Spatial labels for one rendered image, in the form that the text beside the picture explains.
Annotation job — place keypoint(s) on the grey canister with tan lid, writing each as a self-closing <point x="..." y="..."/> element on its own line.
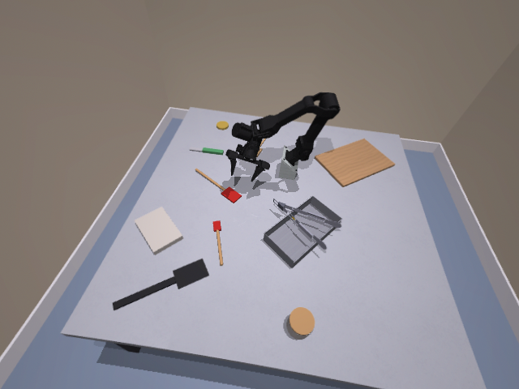
<point x="300" y="323"/>

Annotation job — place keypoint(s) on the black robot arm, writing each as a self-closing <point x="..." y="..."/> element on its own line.
<point x="328" y="108"/>

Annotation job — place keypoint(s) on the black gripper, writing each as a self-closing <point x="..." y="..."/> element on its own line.
<point x="251" y="151"/>

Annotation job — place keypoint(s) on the green-handled screwdriver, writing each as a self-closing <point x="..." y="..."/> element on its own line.
<point x="208" y="150"/>

